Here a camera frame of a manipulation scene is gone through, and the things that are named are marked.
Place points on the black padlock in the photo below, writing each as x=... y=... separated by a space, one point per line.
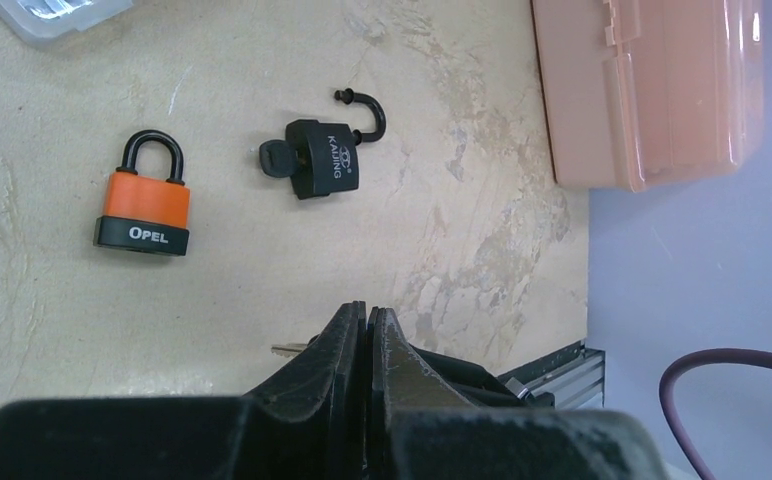
x=321 y=158

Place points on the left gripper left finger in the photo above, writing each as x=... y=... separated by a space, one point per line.
x=303 y=422

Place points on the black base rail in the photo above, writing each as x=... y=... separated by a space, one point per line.
x=570 y=378

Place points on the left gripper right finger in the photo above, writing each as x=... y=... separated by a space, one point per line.
x=421 y=427

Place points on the pink plastic storage box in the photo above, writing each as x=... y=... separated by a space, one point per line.
x=642 y=93

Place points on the orange padlock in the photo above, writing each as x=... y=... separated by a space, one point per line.
x=144 y=214

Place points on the clear plastic screw box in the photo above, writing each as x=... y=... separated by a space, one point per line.
x=39 y=22

